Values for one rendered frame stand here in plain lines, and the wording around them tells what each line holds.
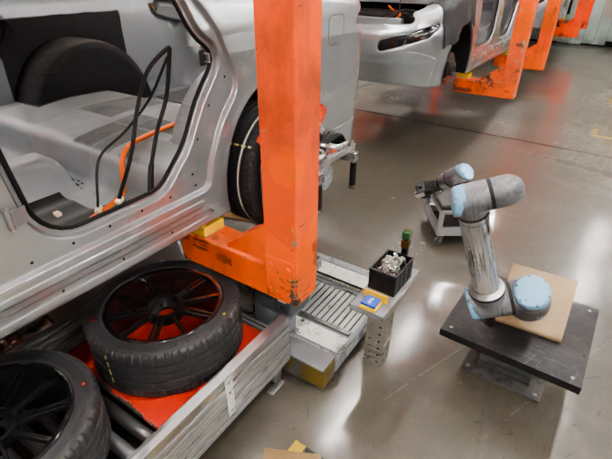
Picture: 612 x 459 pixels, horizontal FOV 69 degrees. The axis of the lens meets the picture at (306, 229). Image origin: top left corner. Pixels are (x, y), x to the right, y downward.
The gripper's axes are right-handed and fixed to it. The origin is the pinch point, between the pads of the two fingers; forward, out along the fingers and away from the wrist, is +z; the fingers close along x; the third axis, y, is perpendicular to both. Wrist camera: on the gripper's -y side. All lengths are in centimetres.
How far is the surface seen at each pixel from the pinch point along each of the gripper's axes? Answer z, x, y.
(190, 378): 7, -68, -133
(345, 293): 51, -45, -26
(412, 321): 28, -68, 0
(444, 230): 52, -14, 68
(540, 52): 150, 237, 431
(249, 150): 1, 27, -93
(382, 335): 3, -69, -40
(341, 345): 25, -71, -52
